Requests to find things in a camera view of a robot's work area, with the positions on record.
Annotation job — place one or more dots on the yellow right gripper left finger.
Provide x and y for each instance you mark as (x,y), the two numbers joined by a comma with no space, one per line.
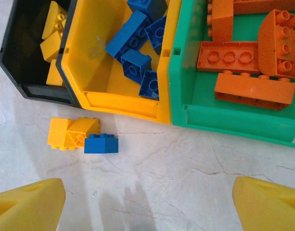
(27,209)

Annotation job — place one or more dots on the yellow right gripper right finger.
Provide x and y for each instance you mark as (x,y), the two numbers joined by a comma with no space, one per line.
(267,209)

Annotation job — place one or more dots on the long orange lego brick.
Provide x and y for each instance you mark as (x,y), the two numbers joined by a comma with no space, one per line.
(205,67)
(258,6)
(221,21)
(253,89)

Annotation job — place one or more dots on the yellow lego brick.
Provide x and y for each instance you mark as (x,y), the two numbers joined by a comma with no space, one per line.
(84,126)
(54,74)
(51,48)
(57,134)

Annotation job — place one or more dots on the curved orange lego piece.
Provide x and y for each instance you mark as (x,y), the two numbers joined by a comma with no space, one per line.
(267,48)

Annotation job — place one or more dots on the small blue lego brick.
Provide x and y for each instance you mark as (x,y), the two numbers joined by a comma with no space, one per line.
(159,33)
(149,85)
(132,69)
(99,145)

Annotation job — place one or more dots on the curved yellow lego piece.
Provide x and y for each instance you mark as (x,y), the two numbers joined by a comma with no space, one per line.
(52,21)

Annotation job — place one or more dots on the long blue lego brick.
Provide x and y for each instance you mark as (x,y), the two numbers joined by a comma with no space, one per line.
(123,38)

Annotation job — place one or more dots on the green plastic bin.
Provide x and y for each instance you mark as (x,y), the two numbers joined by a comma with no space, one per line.
(234,120)

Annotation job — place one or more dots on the black plastic bin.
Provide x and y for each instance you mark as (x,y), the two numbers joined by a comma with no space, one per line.
(17,72)

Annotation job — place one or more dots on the yellow plastic bin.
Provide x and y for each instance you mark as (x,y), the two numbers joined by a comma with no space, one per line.
(89,72)

